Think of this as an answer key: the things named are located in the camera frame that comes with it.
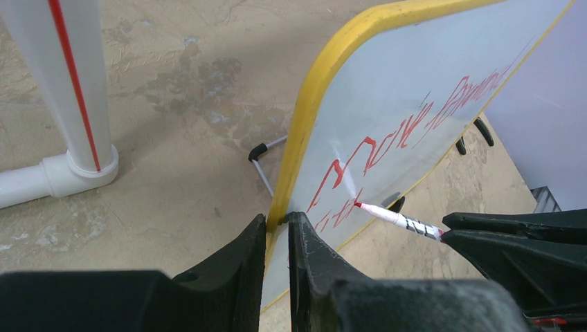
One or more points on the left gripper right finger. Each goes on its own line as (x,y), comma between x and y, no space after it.
(329,294)

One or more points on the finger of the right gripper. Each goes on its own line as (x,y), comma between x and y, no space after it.
(545,278)
(560,227)

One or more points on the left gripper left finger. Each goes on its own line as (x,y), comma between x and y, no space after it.
(221,293)

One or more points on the red whiteboard marker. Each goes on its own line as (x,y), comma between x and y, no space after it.
(402,221)

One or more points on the yellow framed whiteboard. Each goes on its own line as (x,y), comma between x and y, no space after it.
(382,104)

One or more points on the left black whiteboard foot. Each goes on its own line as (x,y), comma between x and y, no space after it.
(397,205)

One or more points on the white PVC pipe frame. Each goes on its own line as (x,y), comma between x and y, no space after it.
(61,43)

